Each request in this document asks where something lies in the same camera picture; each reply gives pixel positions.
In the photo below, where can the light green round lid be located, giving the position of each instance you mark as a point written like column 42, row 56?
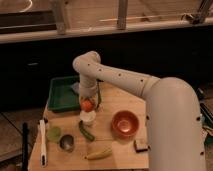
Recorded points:
column 54, row 134

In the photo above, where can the white paper cup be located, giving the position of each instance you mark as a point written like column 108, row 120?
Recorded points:
column 87, row 117

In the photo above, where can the brown sponge block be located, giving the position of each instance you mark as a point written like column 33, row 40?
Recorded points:
column 140, row 146

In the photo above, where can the black pole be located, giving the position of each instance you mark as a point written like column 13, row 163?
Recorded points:
column 25, row 147

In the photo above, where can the small metal cup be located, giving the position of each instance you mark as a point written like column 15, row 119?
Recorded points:
column 66, row 143

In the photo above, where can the orange bowl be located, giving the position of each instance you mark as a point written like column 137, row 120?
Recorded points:
column 125, row 124

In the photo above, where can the red apple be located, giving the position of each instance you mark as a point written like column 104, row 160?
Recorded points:
column 87, row 105

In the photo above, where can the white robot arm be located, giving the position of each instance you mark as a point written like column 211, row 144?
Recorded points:
column 173, row 117

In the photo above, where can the yellow corn cob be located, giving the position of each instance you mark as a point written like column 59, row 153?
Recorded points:
column 99, row 154

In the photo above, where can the green cucumber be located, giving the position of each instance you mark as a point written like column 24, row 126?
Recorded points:
column 85, row 133

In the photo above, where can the green plastic tray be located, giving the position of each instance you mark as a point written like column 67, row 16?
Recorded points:
column 62, row 97

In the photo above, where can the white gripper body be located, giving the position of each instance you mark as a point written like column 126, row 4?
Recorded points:
column 87, row 87

